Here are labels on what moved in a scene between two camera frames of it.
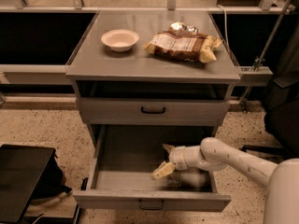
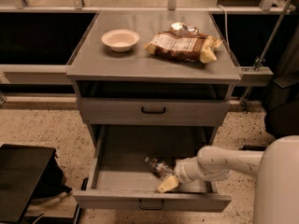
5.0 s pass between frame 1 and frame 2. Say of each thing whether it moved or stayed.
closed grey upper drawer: stayed
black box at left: stayed
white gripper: moved
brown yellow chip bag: stayed
